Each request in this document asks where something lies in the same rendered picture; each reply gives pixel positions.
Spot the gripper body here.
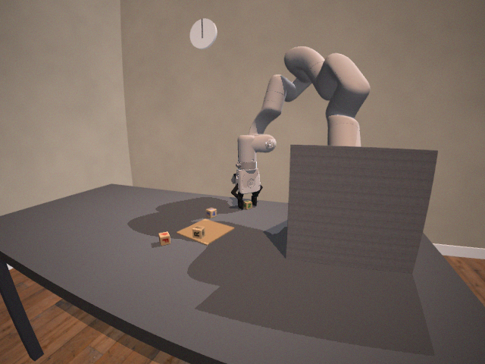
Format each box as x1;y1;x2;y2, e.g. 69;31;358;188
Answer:
235;168;260;194

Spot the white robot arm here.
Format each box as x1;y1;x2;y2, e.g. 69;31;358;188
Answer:
236;46;370;169

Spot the orange flat mat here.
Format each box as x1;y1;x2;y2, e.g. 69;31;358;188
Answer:
177;219;235;245

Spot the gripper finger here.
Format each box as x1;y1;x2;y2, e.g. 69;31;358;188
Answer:
252;185;263;206
231;184;244;209

